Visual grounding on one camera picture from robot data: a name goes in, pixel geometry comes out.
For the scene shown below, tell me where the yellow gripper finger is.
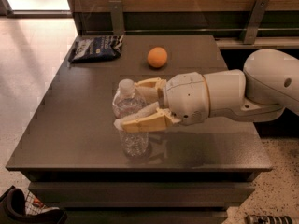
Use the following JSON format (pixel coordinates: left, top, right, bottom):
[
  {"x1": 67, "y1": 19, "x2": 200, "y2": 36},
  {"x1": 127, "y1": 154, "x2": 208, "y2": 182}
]
[
  {"x1": 114, "y1": 102, "x2": 181, "y2": 133},
  {"x1": 135, "y1": 77, "x2": 166, "y2": 104}
]

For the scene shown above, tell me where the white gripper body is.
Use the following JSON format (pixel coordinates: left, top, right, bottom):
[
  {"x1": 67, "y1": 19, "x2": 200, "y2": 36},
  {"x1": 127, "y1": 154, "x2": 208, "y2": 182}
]
[{"x1": 163, "y1": 72, "x2": 209, "y2": 125}]

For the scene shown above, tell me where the clear plastic water bottle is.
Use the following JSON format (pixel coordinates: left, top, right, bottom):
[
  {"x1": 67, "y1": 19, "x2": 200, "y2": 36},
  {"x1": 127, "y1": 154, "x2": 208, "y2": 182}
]
[{"x1": 112, "y1": 79, "x2": 149, "y2": 158}]

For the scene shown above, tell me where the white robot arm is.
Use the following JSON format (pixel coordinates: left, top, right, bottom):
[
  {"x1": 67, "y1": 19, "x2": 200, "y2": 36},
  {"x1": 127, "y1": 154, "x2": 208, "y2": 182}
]
[{"x1": 114, "y1": 49, "x2": 299, "y2": 133}]

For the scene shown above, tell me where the blue chip bag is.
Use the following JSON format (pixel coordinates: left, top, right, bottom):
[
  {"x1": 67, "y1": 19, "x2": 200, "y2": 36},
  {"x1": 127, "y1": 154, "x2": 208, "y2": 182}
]
[{"x1": 68, "y1": 35, "x2": 124, "y2": 63}]

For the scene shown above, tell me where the orange fruit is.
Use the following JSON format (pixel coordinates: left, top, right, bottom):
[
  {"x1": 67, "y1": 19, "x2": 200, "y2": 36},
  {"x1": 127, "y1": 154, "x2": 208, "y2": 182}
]
[{"x1": 147, "y1": 47, "x2": 167, "y2": 68}]

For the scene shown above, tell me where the wooden back panel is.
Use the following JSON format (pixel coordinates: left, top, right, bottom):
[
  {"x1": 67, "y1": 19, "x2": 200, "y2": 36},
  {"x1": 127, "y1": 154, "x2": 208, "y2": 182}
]
[{"x1": 67, "y1": 0, "x2": 299, "y2": 37}]

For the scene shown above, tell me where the dark cylindrical object on floor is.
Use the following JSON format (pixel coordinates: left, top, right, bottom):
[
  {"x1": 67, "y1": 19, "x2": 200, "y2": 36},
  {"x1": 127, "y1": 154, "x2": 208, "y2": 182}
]
[{"x1": 246, "y1": 215, "x2": 299, "y2": 224}]

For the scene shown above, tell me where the black bin with net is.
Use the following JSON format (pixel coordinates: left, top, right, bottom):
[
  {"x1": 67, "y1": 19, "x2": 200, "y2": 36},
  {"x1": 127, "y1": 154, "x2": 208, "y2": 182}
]
[{"x1": 0, "y1": 186, "x2": 67, "y2": 224}]

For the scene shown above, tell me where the left metal bracket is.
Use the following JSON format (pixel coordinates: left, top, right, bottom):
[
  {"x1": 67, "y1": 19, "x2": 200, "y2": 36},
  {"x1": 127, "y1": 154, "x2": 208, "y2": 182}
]
[{"x1": 109, "y1": 0, "x2": 125, "y2": 35}]

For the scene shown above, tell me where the metal bracket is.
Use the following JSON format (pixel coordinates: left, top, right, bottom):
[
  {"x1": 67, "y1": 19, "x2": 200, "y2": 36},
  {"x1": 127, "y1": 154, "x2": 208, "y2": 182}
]
[
  {"x1": 109, "y1": 0, "x2": 125, "y2": 35},
  {"x1": 241, "y1": 0, "x2": 270, "y2": 45}
]

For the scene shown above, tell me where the right metal bracket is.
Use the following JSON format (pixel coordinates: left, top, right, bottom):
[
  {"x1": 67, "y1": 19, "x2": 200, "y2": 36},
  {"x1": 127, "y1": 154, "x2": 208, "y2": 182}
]
[{"x1": 241, "y1": 0, "x2": 270, "y2": 45}]

